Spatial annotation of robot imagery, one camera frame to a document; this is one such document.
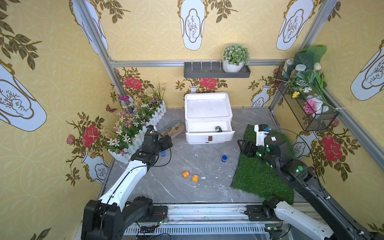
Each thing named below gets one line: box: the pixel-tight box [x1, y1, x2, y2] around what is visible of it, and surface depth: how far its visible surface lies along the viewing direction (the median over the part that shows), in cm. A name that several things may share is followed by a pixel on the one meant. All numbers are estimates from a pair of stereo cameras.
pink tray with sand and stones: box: [162, 120, 185, 138], surface depth 107 cm
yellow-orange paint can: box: [192, 174, 199, 183], surface depth 85 cm
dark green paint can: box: [215, 126, 223, 133], surface depth 87 cm
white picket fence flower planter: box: [105, 82, 167, 164], surface depth 92 cm
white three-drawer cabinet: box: [184, 92, 235, 145], surface depth 88 cm
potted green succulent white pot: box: [222, 43, 250, 73], surface depth 76 cm
